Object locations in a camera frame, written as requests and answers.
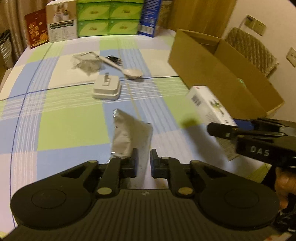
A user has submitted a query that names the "white green-print box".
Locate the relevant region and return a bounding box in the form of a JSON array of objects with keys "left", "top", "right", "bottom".
[{"left": 187, "top": 85, "right": 238, "bottom": 165}]

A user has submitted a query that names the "silver foil pouch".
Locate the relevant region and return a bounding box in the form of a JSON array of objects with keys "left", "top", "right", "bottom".
[{"left": 111, "top": 109, "right": 153, "bottom": 166}]

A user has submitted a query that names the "white power adapter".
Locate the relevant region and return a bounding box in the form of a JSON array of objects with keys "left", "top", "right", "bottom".
[{"left": 92, "top": 73, "right": 121, "bottom": 100}]

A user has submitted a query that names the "white plastic spoon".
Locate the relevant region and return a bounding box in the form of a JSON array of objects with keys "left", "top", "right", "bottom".
[{"left": 98, "top": 56, "right": 143, "bottom": 78}]

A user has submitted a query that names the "black cable bundle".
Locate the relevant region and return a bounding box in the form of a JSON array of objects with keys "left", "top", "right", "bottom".
[{"left": 105, "top": 55, "right": 123, "bottom": 64}]

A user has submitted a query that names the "clear bag with parts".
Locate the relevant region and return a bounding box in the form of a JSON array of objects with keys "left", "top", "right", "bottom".
[{"left": 71, "top": 52, "right": 105, "bottom": 76}]

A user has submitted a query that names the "person's right hand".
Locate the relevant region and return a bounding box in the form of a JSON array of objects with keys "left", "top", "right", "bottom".
[{"left": 275, "top": 167, "right": 296, "bottom": 209}]

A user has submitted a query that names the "brown cardboard box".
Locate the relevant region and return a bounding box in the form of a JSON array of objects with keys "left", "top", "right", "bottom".
[{"left": 168, "top": 29, "right": 285, "bottom": 119}]

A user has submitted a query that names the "quilted chair cover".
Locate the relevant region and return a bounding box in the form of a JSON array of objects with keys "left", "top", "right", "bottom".
[{"left": 225, "top": 28, "right": 279, "bottom": 78}]

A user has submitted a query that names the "blue milk carton box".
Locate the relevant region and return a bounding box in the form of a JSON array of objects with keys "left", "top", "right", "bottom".
[{"left": 138, "top": 0, "right": 173, "bottom": 37}]

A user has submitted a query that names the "green tissue pack stack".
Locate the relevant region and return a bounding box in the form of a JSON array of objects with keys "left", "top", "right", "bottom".
[{"left": 76, "top": 1, "right": 144, "bottom": 37}]

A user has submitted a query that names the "red greeting card box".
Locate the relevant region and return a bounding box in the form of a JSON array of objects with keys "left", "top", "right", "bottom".
[{"left": 25, "top": 9, "right": 49, "bottom": 49}]

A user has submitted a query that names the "white product box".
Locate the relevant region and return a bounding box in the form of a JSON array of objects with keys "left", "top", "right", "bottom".
[{"left": 46, "top": 0, "right": 78, "bottom": 42}]

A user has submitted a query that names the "single wall outlet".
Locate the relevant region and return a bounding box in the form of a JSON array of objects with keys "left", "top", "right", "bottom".
[{"left": 286, "top": 47, "right": 296, "bottom": 67}]

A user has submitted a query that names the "wall socket pair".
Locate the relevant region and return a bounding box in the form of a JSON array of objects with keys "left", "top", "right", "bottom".
[{"left": 244, "top": 15, "right": 267, "bottom": 36}]

